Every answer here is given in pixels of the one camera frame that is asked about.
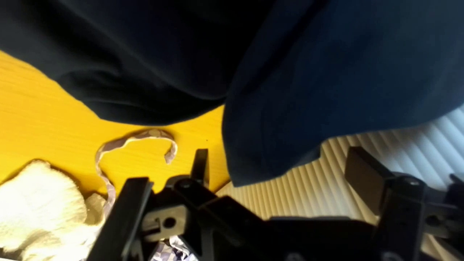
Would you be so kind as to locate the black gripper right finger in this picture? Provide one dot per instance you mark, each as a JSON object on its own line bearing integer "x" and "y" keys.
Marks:
{"x": 400, "y": 217}

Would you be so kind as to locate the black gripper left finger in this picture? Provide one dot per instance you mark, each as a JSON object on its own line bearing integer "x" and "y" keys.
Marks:
{"x": 212, "y": 217}

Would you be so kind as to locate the dark blue clothing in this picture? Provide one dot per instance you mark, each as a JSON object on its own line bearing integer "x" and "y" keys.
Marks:
{"x": 290, "y": 72}

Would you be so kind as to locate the purple white patterned clothing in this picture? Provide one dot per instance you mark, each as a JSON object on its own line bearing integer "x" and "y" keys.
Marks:
{"x": 174, "y": 247}

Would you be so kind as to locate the white plastic storage container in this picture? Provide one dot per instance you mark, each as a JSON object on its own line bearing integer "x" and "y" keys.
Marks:
{"x": 299, "y": 192}

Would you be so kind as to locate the beige clothing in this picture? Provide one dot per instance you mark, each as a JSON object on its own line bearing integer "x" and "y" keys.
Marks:
{"x": 38, "y": 207}

